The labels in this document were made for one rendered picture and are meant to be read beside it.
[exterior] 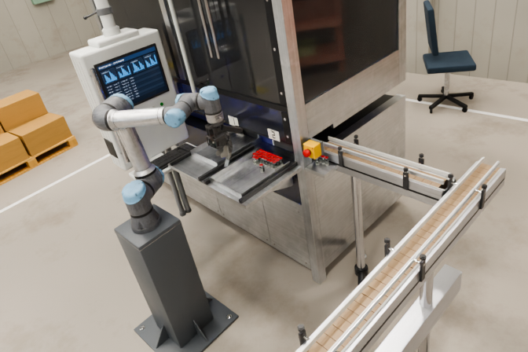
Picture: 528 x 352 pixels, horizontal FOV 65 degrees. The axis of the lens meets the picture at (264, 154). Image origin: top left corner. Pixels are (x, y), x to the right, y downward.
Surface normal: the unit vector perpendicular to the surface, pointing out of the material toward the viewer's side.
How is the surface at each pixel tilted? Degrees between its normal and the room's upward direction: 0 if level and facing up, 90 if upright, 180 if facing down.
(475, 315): 0
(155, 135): 90
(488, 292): 0
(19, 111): 90
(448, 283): 0
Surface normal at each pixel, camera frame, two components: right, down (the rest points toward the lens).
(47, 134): 0.80, 0.18
